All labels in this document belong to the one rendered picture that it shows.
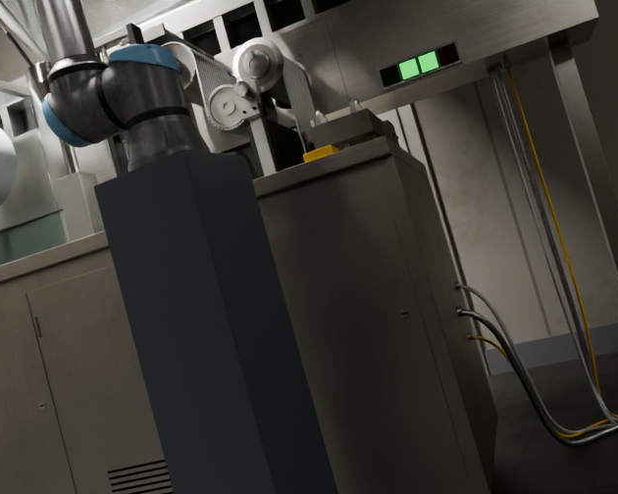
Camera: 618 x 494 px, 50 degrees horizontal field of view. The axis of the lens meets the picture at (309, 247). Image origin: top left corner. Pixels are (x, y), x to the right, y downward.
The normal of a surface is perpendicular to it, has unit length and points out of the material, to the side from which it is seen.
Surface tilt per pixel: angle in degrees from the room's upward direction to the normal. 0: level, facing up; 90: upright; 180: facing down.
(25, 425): 90
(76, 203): 90
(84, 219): 90
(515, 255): 90
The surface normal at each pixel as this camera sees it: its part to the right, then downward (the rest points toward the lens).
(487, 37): -0.29, 0.03
